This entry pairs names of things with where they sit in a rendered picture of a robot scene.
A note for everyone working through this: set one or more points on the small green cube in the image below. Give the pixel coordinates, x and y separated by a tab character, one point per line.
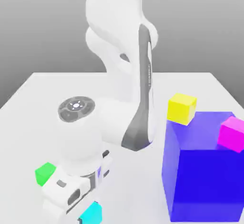
43	173

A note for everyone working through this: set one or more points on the large blue box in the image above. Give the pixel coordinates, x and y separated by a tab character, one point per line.
205	182

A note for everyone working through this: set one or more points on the small cyan cube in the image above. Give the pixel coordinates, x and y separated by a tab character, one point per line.
91	213

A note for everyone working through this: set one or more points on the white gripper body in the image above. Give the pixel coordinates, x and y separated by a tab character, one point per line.
55	215

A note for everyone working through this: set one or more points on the small magenta cube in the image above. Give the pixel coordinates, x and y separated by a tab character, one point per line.
231	134

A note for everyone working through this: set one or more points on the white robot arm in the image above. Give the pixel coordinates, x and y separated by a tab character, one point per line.
118	37

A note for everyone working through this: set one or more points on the small yellow cube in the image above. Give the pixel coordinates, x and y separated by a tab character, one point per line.
180	108

